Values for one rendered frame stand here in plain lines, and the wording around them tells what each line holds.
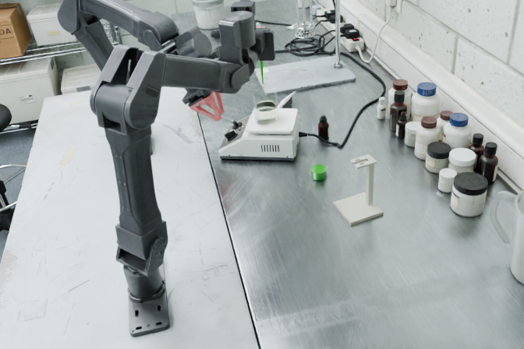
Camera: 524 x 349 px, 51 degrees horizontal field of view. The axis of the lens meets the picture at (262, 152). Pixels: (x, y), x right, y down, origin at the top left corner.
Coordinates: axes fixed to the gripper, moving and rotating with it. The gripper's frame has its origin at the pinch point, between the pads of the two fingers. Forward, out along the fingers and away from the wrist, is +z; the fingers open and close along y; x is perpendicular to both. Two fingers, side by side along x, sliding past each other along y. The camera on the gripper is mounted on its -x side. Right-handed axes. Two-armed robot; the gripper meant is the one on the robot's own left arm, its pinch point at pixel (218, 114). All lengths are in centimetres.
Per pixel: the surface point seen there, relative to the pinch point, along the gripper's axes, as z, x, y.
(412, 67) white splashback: 28, -40, 37
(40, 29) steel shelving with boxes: -47, 153, 161
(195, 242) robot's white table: 11.1, 3.5, -35.1
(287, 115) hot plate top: 10.8, -12.8, 5.1
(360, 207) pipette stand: 27.5, -26.0, -21.2
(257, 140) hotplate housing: 9.8, -6.1, -3.4
